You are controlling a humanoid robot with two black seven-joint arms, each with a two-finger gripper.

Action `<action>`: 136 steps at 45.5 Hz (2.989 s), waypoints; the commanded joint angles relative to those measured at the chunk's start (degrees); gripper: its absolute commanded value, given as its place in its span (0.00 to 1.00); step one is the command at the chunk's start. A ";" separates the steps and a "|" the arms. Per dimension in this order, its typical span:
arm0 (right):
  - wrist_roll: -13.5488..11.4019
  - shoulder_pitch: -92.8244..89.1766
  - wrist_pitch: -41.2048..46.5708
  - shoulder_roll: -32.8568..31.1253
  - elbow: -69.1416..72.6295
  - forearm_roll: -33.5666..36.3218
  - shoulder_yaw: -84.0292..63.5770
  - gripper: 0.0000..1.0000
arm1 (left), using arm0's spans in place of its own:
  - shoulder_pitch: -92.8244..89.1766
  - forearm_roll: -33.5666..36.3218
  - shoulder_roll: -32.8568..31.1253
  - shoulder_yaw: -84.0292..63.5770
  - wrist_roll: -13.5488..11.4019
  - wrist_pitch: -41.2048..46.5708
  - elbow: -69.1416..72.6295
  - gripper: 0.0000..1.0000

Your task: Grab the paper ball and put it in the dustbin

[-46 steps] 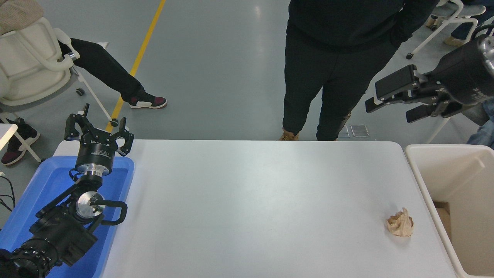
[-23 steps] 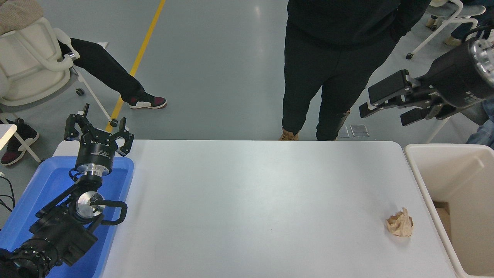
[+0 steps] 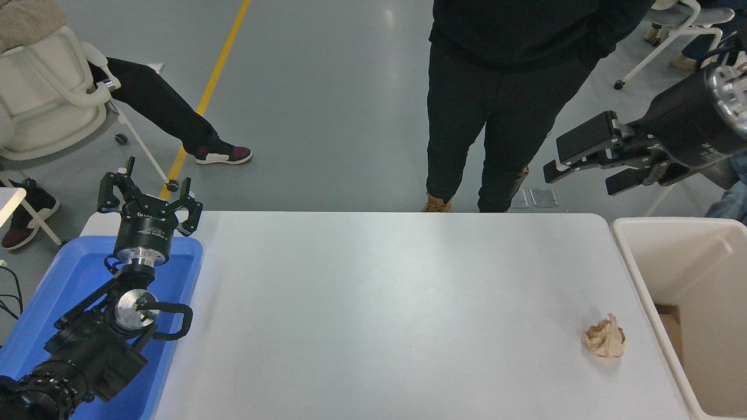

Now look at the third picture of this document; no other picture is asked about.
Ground seated person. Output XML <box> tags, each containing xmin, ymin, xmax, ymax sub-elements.
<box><xmin>705</xmin><ymin>153</ymin><xmax>747</xmax><ymax>225</ymax></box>
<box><xmin>644</xmin><ymin>0</ymin><xmax>747</xmax><ymax>72</ymax></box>
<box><xmin>0</xmin><ymin>0</ymin><xmax>253</xmax><ymax>250</ymax></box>

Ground white-framed grey-seat chair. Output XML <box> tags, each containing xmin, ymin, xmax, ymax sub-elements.
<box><xmin>614</xmin><ymin>0</ymin><xmax>736</xmax><ymax>90</ymax></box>
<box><xmin>645</xmin><ymin>157</ymin><xmax>743</xmax><ymax>216</ymax></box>

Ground tan paper ball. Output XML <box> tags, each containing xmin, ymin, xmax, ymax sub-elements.
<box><xmin>584</xmin><ymin>314</ymin><xmax>627</xmax><ymax>358</ymax></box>

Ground white office chair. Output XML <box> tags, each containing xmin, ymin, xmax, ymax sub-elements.
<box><xmin>0</xmin><ymin>26</ymin><xmax>179</xmax><ymax>193</ymax></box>

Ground blue plastic tray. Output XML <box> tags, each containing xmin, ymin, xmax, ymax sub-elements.
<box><xmin>0</xmin><ymin>235</ymin><xmax>204</xmax><ymax>420</ymax></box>

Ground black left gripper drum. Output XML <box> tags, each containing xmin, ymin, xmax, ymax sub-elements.
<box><xmin>114</xmin><ymin>197</ymin><xmax>181</xmax><ymax>258</ymax></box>

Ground black cable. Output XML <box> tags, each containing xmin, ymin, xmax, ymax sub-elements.
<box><xmin>0</xmin><ymin>260</ymin><xmax>24</xmax><ymax>320</ymax></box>

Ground standing person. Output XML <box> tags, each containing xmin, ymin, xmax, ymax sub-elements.
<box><xmin>421</xmin><ymin>0</ymin><xmax>657</xmax><ymax>214</ymax></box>

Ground large pale plastic bin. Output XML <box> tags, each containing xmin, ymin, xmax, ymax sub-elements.
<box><xmin>610</xmin><ymin>217</ymin><xmax>747</xmax><ymax>419</ymax></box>

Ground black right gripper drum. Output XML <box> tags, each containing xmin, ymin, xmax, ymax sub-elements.
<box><xmin>629</xmin><ymin>69</ymin><xmax>747</xmax><ymax>170</ymax></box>

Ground brown cardboard piece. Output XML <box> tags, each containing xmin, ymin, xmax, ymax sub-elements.
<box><xmin>654</xmin><ymin>303</ymin><xmax>683</xmax><ymax>365</ymax></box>

